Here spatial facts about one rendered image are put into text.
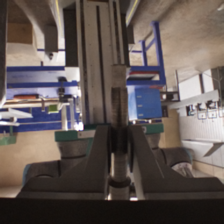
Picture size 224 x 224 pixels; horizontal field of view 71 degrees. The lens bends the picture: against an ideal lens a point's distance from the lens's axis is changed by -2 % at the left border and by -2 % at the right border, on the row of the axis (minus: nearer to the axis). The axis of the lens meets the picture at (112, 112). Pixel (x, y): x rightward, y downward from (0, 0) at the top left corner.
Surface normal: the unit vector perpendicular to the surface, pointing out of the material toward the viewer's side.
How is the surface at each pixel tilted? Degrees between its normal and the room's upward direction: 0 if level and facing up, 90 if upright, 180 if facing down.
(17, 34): 90
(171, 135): 90
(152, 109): 90
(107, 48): 90
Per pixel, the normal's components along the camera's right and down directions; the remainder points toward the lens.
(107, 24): 0.22, -0.11
